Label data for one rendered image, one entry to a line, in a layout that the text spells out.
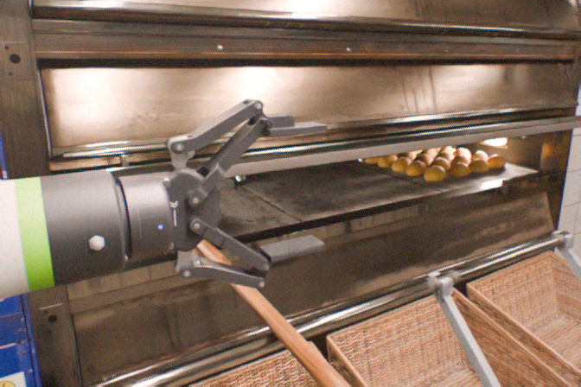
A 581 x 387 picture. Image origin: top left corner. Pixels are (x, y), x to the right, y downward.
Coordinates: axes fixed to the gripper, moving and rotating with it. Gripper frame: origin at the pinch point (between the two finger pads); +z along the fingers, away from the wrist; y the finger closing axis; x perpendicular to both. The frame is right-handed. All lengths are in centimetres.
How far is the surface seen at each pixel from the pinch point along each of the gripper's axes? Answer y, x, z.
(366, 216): 31, -56, 55
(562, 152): 23, -57, 157
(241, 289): 28.8, -30.8, 4.3
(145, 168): 5.4, -40.7, -9.6
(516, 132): 8, -42, 101
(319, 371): 28.7, -4.1, 4.4
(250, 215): 31, -73, 26
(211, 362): 31.9, -17.7, -6.7
